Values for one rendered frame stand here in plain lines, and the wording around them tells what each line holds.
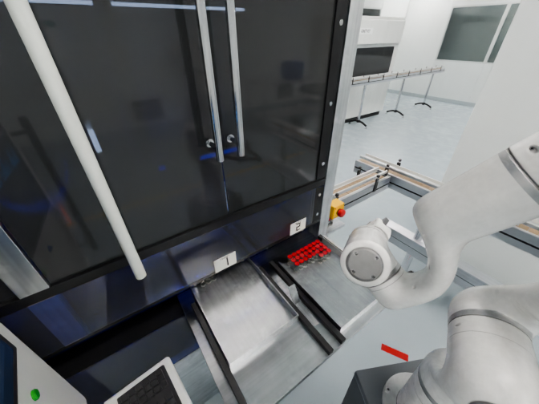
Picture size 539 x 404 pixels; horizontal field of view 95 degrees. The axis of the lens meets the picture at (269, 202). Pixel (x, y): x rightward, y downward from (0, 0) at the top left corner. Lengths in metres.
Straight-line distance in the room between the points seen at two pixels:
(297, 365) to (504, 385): 0.51
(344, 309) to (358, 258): 0.55
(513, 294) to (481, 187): 0.24
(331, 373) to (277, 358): 0.99
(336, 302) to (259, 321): 0.29
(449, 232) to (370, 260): 0.12
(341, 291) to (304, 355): 0.28
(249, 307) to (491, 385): 0.67
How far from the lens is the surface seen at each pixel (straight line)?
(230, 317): 0.96
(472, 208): 0.41
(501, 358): 0.57
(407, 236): 1.94
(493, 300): 0.62
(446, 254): 0.45
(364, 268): 0.47
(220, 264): 0.92
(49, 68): 0.52
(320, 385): 1.82
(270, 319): 0.94
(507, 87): 2.14
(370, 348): 1.98
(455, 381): 0.58
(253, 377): 0.87
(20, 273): 0.76
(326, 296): 1.01
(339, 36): 0.89
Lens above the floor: 1.70
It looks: 34 degrees down
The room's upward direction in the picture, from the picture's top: straight up
